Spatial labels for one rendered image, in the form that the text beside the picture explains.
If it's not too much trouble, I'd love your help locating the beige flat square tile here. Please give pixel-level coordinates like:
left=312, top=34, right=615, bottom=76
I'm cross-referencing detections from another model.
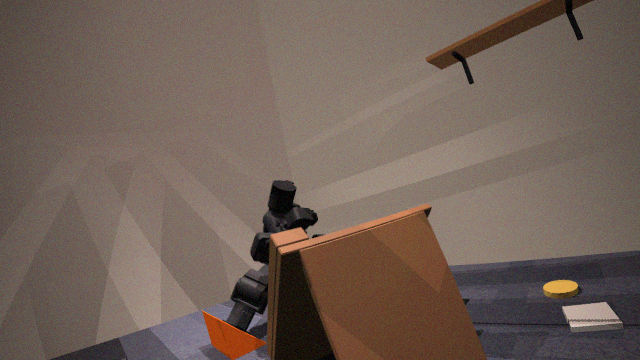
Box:
left=562, top=302, right=623, bottom=333

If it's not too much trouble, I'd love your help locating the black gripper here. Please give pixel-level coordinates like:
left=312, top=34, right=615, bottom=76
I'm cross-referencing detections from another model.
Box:
left=251, top=219, right=281, bottom=266

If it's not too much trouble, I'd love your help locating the yellow round disc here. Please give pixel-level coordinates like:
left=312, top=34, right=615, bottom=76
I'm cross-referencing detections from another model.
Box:
left=543, top=280, right=579, bottom=299

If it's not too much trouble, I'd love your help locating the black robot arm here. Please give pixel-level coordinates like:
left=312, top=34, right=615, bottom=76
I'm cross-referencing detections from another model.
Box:
left=222, top=180, right=318, bottom=334

